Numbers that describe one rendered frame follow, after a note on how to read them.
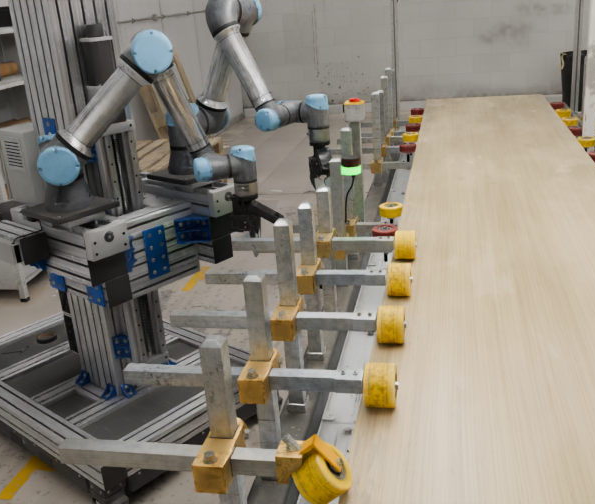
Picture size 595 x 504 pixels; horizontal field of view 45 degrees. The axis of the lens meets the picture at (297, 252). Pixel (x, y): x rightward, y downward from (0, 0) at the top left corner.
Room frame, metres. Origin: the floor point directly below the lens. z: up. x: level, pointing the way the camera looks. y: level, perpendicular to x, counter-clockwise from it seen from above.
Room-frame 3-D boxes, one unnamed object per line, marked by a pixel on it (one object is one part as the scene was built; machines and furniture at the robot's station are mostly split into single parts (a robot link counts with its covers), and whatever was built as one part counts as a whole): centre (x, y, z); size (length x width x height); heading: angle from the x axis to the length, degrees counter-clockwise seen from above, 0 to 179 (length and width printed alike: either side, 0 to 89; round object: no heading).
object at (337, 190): (2.21, -0.14, 0.89); 0.03 x 0.03 x 0.48; 77
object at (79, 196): (2.23, 0.71, 1.09); 0.15 x 0.15 x 0.10
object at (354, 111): (2.71, -0.26, 1.18); 0.07 x 0.07 x 0.08; 77
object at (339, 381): (1.20, 0.11, 0.95); 0.50 x 0.04 x 0.04; 77
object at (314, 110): (2.45, -0.10, 1.24); 0.09 x 0.08 x 0.11; 57
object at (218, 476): (0.97, 0.14, 0.95); 0.13 x 0.06 x 0.05; 167
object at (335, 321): (1.44, 0.05, 0.95); 0.50 x 0.04 x 0.04; 77
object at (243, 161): (2.23, 0.15, 1.12); 0.09 x 0.08 x 0.11; 104
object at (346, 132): (2.45, -0.20, 0.93); 0.03 x 0.03 x 0.48; 77
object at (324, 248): (1.94, -0.08, 0.95); 0.13 x 0.06 x 0.05; 167
